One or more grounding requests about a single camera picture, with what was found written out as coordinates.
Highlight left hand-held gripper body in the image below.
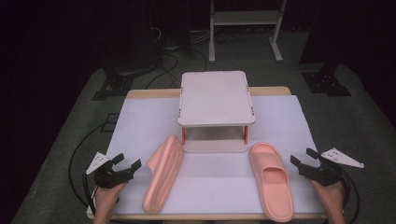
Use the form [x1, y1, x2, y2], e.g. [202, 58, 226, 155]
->
[85, 151, 135, 189]

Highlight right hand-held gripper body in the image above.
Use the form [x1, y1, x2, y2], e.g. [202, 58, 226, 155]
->
[298, 147, 365, 188]

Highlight pink foam slipper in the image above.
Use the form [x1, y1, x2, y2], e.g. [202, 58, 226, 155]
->
[142, 133, 185, 216]
[248, 142, 294, 223]

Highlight person's left hand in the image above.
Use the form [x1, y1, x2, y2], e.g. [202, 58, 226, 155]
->
[92, 181, 129, 224]

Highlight person's right hand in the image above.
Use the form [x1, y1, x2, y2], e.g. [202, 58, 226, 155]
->
[309, 179, 347, 224]

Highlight black stand base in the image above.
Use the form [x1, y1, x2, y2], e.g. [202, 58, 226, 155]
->
[299, 60, 352, 98]
[92, 55, 157, 102]

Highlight white table mat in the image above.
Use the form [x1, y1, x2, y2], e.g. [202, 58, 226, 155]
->
[86, 94, 327, 217]

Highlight white metal stand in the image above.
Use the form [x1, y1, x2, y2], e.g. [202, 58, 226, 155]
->
[208, 0, 288, 63]

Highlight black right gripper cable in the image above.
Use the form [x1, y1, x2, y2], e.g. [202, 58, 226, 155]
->
[338, 167, 361, 224]

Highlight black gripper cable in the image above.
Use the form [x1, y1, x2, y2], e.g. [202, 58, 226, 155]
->
[68, 123, 108, 216]
[338, 167, 361, 224]

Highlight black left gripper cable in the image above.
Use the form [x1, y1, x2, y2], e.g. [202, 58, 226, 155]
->
[68, 123, 108, 216]

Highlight tangle of black floor cables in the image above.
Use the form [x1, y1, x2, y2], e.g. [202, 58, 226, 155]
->
[144, 26, 208, 90]

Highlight white floor cables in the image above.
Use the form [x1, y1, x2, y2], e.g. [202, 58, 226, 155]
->
[189, 29, 213, 45]

